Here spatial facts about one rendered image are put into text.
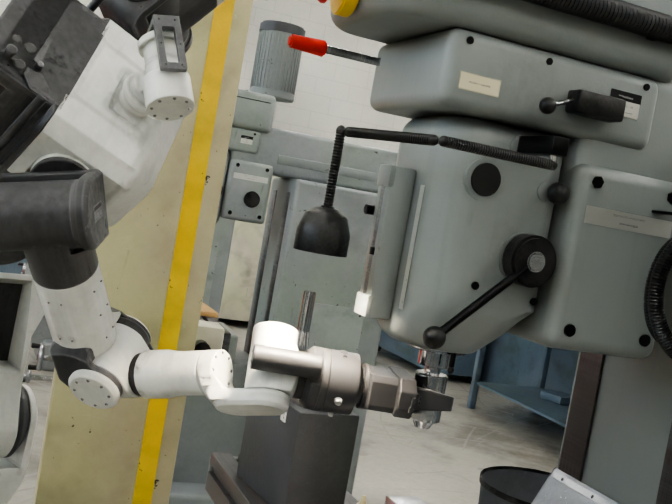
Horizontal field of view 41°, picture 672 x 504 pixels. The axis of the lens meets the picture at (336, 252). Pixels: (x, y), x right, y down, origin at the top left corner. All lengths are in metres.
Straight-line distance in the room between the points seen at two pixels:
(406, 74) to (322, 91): 9.58
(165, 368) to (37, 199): 0.32
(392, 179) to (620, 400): 0.57
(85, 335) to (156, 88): 0.36
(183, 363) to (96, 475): 1.76
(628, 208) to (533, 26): 0.29
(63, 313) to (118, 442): 1.76
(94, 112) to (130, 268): 1.65
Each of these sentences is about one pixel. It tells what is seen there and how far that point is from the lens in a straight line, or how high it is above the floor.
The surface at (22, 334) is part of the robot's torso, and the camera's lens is 1.65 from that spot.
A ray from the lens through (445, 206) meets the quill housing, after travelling 1.21.
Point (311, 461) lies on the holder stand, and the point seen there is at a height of 1.04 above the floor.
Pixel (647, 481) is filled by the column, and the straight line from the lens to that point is 1.52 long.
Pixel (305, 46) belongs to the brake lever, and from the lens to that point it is 1.31.
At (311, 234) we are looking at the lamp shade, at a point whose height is 1.44.
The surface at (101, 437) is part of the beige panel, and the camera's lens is 3.03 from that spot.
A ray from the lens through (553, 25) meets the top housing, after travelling 1.24.
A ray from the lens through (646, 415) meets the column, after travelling 1.53.
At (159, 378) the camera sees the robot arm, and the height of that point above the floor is 1.19.
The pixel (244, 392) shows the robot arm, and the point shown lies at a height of 1.21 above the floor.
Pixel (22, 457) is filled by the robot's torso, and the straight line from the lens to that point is 1.72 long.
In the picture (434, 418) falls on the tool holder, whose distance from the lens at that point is 1.32.
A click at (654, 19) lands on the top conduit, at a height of 1.79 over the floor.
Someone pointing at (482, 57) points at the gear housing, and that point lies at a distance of 1.19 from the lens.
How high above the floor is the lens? 1.49
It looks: 3 degrees down
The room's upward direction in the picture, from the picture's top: 10 degrees clockwise
